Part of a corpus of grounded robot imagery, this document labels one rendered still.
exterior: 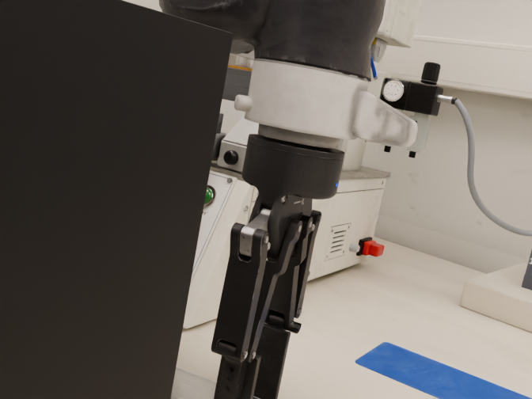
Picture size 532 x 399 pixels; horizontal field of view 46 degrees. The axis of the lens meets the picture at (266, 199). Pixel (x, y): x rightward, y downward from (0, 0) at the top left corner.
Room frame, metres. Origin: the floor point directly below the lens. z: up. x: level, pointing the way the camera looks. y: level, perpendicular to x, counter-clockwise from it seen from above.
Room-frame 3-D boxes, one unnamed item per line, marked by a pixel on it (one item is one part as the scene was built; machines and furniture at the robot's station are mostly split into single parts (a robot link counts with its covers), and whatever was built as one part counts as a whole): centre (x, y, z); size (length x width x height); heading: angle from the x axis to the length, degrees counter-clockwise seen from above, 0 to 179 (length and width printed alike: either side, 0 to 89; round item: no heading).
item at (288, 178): (0.48, -0.02, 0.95); 0.08 x 0.08 x 0.09
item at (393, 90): (0.99, -0.19, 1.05); 0.15 x 0.05 x 0.15; 60
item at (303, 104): (0.49, -0.04, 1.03); 0.13 x 0.12 x 0.05; 69
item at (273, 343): (0.51, -0.03, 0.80); 0.03 x 0.01 x 0.07; 69
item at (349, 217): (0.97, 0.06, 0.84); 0.53 x 0.37 x 0.17; 150
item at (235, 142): (0.85, -0.01, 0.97); 0.26 x 0.05 x 0.07; 150
